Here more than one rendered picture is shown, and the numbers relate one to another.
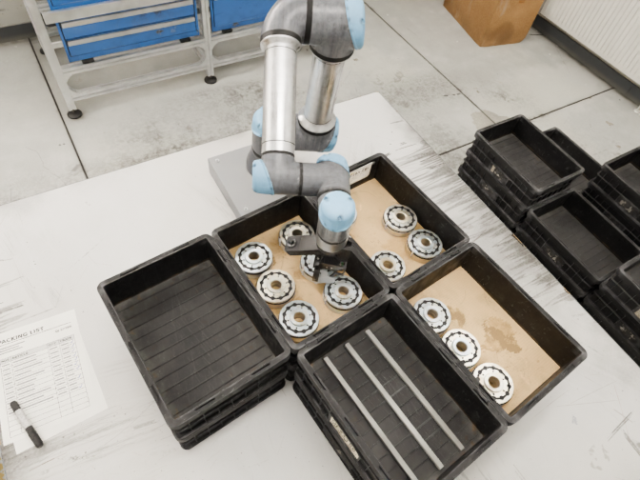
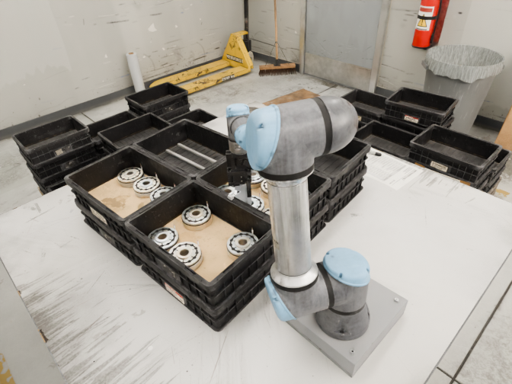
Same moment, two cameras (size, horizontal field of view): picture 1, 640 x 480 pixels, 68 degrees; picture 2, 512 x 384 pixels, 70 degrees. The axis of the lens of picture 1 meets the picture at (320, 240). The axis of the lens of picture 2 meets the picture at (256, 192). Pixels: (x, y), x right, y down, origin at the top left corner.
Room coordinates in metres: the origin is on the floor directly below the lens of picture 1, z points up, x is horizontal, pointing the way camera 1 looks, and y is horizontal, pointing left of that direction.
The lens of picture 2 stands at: (1.72, -0.04, 1.69)
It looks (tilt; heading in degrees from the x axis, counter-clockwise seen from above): 38 degrees down; 177
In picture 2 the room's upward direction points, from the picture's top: 3 degrees counter-clockwise
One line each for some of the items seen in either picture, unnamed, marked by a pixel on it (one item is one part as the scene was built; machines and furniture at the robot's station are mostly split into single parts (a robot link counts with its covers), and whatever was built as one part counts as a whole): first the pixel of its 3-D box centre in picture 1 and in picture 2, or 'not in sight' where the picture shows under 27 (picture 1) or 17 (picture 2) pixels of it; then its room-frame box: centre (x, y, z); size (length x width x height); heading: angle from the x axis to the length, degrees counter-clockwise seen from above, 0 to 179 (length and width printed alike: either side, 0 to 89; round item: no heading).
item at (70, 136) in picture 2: not in sight; (62, 160); (-0.51, -1.24, 0.37); 0.40 x 0.30 x 0.45; 129
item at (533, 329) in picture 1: (480, 332); (131, 191); (0.59, -0.45, 0.87); 0.40 x 0.30 x 0.11; 44
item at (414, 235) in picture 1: (425, 243); (162, 238); (0.85, -0.30, 0.86); 0.10 x 0.10 x 0.01
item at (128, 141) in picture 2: not in sight; (143, 158); (-0.45, -0.68, 0.37); 0.40 x 0.30 x 0.45; 129
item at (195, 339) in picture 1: (194, 330); (308, 157); (0.46, 0.26, 0.87); 0.40 x 0.30 x 0.11; 44
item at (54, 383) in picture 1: (42, 374); (380, 165); (0.34, 0.63, 0.70); 0.33 x 0.23 x 0.01; 39
